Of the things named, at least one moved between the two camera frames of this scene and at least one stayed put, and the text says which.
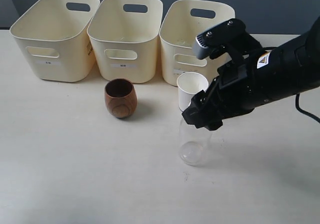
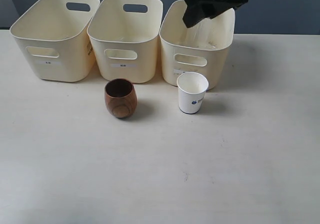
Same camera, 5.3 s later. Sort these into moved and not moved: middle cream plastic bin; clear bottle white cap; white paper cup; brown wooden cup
Moved: clear bottle white cap
Not moved: white paper cup; middle cream plastic bin; brown wooden cup
